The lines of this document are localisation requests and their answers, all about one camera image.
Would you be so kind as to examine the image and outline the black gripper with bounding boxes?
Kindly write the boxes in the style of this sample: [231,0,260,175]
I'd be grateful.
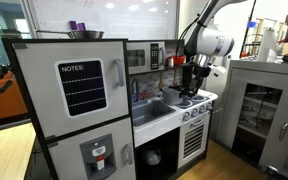
[181,64,211,97]

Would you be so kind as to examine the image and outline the grey toy pot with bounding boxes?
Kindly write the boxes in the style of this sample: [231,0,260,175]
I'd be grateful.
[162,87,183,105]

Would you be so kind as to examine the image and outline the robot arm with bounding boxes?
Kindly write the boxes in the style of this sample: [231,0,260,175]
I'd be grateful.
[179,0,245,97]

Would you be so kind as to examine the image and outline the grey toy sink basin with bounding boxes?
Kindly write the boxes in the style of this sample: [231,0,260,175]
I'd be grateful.
[132,100,174,126]

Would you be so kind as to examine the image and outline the white kettle under sink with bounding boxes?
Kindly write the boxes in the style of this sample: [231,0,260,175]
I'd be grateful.
[143,146,161,166]

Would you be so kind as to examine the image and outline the toy stovetop burners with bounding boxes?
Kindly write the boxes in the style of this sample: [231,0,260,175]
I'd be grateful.
[177,95,208,109]

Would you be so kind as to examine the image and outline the red white toy cup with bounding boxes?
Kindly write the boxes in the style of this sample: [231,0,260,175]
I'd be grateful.
[167,56,174,67]

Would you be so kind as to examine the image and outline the white toy oven door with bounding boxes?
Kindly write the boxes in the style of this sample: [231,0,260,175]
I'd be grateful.
[178,113,210,168]

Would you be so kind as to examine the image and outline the toy faucet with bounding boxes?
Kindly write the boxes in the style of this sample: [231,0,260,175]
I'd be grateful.
[132,78,139,102]

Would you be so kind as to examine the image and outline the toy microwave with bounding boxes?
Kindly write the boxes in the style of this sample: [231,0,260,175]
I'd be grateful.
[127,41,166,74]

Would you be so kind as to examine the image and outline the grey metal cabinet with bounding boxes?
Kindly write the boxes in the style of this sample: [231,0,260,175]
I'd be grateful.
[217,60,288,169]

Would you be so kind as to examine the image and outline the white paper towel roll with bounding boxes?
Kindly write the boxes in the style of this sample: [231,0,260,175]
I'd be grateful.
[257,29,277,63]

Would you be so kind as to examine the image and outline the whiteboard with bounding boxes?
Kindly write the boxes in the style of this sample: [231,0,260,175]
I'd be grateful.
[23,0,178,40]

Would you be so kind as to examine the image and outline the white toy fridge lower door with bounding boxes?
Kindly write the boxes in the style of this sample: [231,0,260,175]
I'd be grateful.
[50,118,136,180]

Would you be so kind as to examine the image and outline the white toy fridge door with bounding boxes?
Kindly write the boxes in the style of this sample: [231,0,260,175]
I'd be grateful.
[13,40,128,136]
[50,118,136,180]

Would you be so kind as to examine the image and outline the black notes chalkboard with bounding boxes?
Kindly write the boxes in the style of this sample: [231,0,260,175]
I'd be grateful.
[57,60,107,116]

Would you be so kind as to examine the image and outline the grey toy water dispenser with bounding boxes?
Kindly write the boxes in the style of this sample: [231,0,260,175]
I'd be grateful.
[80,134,116,180]

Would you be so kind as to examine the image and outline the white toy fridge upper door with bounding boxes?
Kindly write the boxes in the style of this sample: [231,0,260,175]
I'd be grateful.
[13,40,128,136]

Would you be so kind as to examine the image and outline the metal saucepan on fridge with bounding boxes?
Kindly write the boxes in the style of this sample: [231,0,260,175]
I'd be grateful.
[34,30,104,39]

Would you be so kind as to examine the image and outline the purple block right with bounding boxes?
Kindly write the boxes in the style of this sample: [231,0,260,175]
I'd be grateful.
[77,23,86,31]

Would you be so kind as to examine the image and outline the purple block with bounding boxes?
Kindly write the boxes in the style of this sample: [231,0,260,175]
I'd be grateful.
[77,23,86,31]
[69,21,77,30]

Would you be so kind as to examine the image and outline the purple block left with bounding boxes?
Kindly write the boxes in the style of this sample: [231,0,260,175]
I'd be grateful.
[69,21,77,30]

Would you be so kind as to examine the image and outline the orange sofa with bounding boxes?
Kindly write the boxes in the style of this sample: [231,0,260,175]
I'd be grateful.
[0,74,27,119]

